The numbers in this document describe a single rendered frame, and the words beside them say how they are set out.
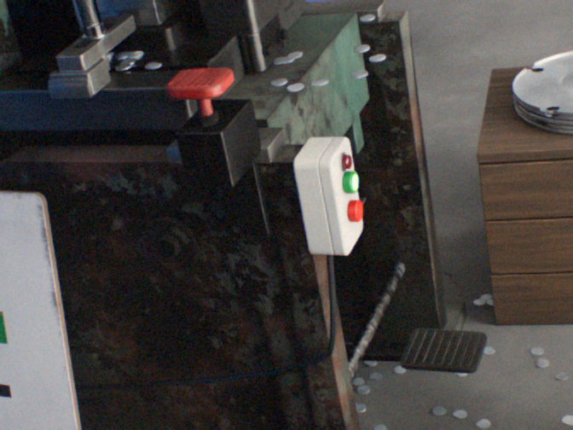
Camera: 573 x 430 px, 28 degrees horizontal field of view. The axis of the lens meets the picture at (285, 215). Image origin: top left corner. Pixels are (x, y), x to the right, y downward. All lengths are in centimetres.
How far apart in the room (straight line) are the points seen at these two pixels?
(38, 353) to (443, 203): 118
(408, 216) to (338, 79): 34
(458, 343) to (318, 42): 51
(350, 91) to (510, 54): 161
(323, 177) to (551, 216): 72
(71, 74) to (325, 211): 37
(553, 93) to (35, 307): 98
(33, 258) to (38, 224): 5
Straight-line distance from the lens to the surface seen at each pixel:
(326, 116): 166
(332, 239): 141
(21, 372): 168
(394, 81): 184
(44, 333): 163
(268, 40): 162
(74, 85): 149
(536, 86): 210
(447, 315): 212
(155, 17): 161
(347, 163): 138
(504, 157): 196
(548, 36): 343
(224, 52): 156
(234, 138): 132
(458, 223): 247
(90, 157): 153
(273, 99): 152
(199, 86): 128
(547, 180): 197
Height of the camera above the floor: 120
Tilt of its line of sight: 27 degrees down
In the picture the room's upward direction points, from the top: 11 degrees counter-clockwise
